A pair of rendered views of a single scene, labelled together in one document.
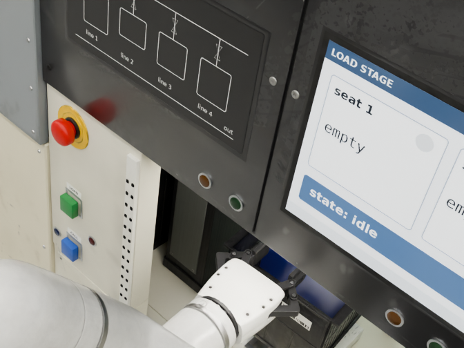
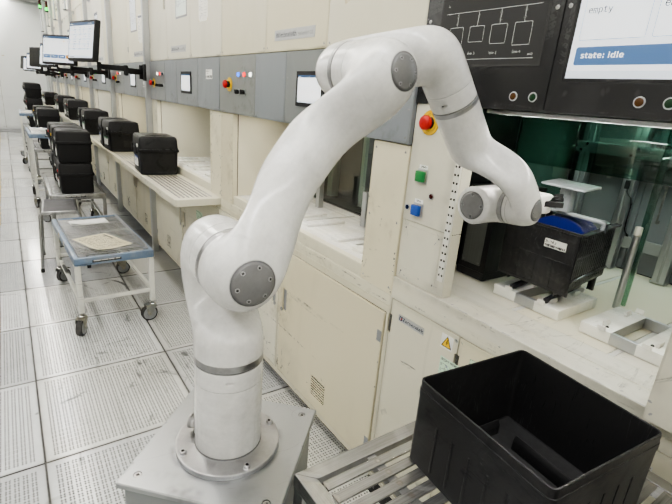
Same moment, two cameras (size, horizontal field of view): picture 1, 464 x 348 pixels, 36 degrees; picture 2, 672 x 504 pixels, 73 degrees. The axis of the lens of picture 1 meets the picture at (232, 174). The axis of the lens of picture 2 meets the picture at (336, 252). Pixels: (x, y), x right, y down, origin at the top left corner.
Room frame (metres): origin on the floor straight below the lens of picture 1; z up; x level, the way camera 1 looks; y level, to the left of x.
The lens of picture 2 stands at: (-0.55, 0.03, 1.39)
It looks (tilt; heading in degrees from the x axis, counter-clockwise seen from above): 18 degrees down; 19
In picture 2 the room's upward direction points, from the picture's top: 5 degrees clockwise
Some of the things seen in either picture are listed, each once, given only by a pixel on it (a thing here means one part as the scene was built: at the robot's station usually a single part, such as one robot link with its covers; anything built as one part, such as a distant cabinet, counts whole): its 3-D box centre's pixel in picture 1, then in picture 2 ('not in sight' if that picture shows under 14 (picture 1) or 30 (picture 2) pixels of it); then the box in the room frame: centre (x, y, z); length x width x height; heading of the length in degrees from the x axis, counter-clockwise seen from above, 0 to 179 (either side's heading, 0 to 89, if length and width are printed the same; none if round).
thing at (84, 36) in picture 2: not in sight; (109, 51); (2.26, 2.85, 1.59); 0.50 x 0.41 x 0.36; 145
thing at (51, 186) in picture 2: not in sight; (75, 207); (2.58, 3.72, 0.24); 0.94 x 0.53 x 0.48; 54
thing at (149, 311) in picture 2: not in sight; (104, 265); (1.60, 2.35, 0.24); 0.97 x 0.52 x 0.48; 57
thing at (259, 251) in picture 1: (249, 252); not in sight; (0.76, -0.05, 1.19); 0.07 x 0.03 x 0.03; 148
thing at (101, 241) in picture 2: not in sight; (102, 240); (1.47, 2.22, 0.47); 0.31 x 0.23 x 0.02; 76
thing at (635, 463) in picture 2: not in sight; (524, 445); (0.19, -0.10, 0.85); 0.28 x 0.28 x 0.17; 50
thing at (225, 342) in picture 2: not in sight; (223, 286); (0.08, 0.44, 1.07); 0.19 x 0.12 x 0.24; 51
